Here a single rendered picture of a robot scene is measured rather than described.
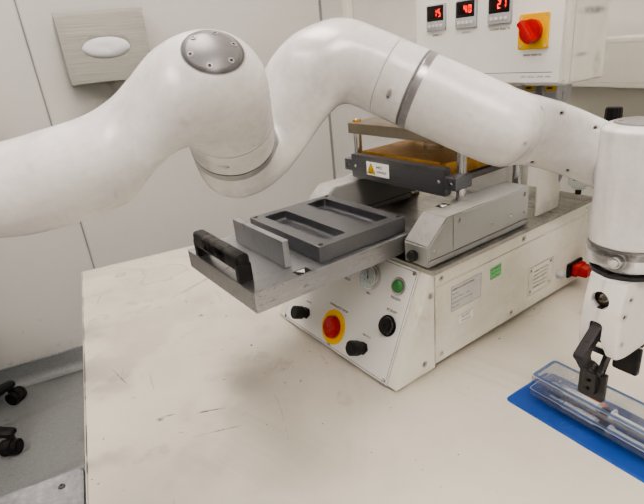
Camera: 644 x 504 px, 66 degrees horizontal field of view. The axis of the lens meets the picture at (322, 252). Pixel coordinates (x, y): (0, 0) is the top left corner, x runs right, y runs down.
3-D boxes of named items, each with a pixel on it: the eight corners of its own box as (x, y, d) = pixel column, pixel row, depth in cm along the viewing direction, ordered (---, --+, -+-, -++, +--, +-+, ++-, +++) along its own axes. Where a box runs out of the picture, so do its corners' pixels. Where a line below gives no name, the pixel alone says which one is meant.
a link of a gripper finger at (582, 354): (581, 340, 55) (582, 376, 57) (621, 304, 58) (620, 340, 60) (571, 335, 56) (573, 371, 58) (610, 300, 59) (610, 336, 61)
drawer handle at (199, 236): (207, 251, 78) (203, 227, 76) (254, 280, 66) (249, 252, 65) (195, 255, 77) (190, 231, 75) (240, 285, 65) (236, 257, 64)
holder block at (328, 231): (328, 207, 93) (327, 194, 92) (405, 231, 78) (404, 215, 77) (251, 231, 84) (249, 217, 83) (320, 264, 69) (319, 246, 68)
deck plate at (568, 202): (453, 175, 123) (453, 171, 123) (594, 200, 97) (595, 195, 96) (301, 225, 99) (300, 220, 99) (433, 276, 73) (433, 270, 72)
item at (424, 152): (424, 154, 105) (423, 107, 101) (517, 167, 88) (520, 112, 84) (362, 171, 96) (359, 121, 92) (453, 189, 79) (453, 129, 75)
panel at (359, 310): (284, 316, 100) (307, 227, 97) (387, 386, 77) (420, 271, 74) (276, 316, 99) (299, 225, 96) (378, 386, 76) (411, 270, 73)
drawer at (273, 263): (334, 222, 96) (331, 183, 93) (418, 252, 79) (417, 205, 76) (191, 271, 81) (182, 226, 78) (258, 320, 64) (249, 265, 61)
